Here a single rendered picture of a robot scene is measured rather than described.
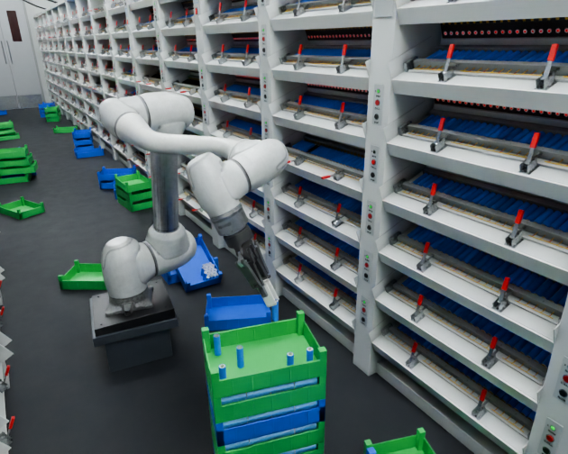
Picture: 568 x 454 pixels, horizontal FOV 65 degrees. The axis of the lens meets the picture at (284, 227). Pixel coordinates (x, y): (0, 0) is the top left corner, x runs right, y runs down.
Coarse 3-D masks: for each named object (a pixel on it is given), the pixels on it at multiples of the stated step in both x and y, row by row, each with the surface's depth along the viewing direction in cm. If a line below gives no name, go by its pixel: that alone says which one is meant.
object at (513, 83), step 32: (448, 32) 131; (480, 32) 123; (512, 32) 116; (544, 32) 109; (416, 64) 132; (448, 64) 117; (480, 64) 114; (512, 64) 107; (544, 64) 102; (448, 96) 119; (480, 96) 111; (512, 96) 103; (544, 96) 97
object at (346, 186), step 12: (300, 132) 205; (288, 144) 202; (348, 144) 181; (288, 168) 195; (300, 168) 185; (312, 168) 181; (324, 168) 178; (312, 180) 182; (324, 180) 173; (348, 180) 164; (360, 180) 152; (348, 192) 163; (360, 192) 156
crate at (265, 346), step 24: (240, 336) 130; (264, 336) 132; (288, 336) 133; (312, 336) 125; (216, 360) 124; (264, 360) 123; (312, 360) 115; (216, 384) 109; (240, 384) 111; (264, 384) 113
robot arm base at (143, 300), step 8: (152, 288) 193; (136, 296) 178; (144, 296) 181; (112, 304) 178; (120, 304) 177; (128, 304) 175; (136, 304) 178; (144, 304) 178; (152, 304) 180; (112, 312) 175; (120, 312) 176; (128, 312) 176
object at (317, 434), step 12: (300, 432) 124; (312, 432) 125; (324, 432) 126; (216, 444) 121; (252, 444) 121; (264, 444) 121; (276, 444) 122; (288, 444) 124; (300, 444) 125; (312, 444) 126
